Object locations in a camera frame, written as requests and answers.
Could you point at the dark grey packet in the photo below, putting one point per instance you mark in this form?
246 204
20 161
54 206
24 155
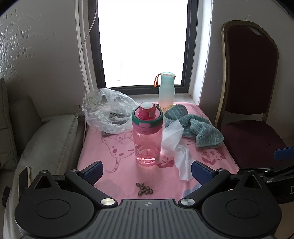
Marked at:
118 117

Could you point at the dark window frame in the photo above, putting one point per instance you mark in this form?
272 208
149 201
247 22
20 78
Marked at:
95 57

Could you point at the beige sofa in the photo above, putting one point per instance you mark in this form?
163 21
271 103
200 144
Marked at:
48 142

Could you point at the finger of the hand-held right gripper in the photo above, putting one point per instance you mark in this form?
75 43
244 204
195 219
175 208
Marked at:
275 172
284 154

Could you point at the maroon chair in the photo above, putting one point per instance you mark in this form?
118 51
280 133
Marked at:
250 75

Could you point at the white paper tissue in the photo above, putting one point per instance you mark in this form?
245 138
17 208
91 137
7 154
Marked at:
174 140

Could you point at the pink printed blanket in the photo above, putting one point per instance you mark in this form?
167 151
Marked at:
119 160

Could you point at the clear plastic bag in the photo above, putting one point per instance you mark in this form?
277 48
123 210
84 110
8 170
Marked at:
98 115

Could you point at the teal striped towel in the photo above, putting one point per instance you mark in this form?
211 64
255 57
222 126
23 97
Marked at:
199 128

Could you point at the pile of brown seeds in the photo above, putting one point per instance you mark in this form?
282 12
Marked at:
144 189

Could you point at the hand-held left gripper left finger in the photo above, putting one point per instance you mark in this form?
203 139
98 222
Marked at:
93 172

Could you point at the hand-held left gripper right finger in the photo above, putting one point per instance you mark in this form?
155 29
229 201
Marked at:
202 172

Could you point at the pink water bottle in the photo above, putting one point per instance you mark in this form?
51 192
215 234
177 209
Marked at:
147 142

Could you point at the white smartphone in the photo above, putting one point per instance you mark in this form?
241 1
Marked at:
24 181

